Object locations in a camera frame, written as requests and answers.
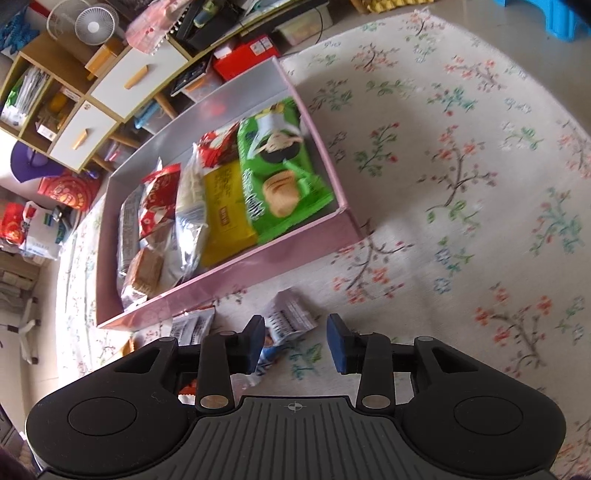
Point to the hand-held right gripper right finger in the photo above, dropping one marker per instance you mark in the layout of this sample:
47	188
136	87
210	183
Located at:
337	344

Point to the striped silver snack packet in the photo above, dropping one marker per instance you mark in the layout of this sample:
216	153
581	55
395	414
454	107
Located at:
291	314
191	325

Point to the white chair base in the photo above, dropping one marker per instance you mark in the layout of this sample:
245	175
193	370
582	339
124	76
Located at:
25	330

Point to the floral rug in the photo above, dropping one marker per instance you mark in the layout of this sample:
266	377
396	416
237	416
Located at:
461	230

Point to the black-lidded clear storage bin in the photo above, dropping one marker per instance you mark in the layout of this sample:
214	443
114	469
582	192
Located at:
196	81

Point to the green snack packet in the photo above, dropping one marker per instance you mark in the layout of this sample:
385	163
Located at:
277	184

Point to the red cardboard box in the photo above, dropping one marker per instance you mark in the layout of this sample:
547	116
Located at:
244	57

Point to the orange red snack packet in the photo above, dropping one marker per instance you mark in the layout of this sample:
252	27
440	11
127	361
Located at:
187	390

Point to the yellow egg tray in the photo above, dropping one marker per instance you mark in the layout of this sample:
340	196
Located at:
397	5

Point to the pink patterned cloth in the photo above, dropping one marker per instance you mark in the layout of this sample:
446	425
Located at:
152	27

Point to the wooden cabinet with white drawers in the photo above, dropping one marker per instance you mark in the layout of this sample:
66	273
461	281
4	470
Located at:
115	90

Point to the purple hat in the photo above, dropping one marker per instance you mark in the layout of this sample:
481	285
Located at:
34	164

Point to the brown cardboard box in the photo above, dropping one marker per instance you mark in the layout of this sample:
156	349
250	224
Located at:
104	57

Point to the yellow snack packet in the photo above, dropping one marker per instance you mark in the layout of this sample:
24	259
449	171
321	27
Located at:
226	217

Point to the pink box with silver lining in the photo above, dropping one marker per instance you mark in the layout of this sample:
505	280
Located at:
221	281

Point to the white printed plastic bag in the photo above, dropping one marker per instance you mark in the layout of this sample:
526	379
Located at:
39	230

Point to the cream biscuit snack packet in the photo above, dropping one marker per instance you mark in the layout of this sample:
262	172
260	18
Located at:
145	272

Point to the blue plastic stool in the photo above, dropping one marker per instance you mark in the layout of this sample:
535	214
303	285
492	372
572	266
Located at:
545	18

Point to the white desk fan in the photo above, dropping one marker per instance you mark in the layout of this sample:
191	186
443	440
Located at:
94	23

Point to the red and white snack packet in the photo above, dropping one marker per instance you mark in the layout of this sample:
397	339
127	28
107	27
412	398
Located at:
217	147

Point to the blue-lidded clear storage bin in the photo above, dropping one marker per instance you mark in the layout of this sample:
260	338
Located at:
150	117

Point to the blue and white snack packet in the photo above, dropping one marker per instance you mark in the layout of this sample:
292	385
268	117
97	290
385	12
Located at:
272	356

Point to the red drum decoration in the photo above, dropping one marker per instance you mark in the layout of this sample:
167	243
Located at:
69	191

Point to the clear white snack packet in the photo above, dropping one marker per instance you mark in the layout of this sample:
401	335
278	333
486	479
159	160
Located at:
191	198

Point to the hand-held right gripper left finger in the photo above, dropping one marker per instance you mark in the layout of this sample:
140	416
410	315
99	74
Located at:
255	344

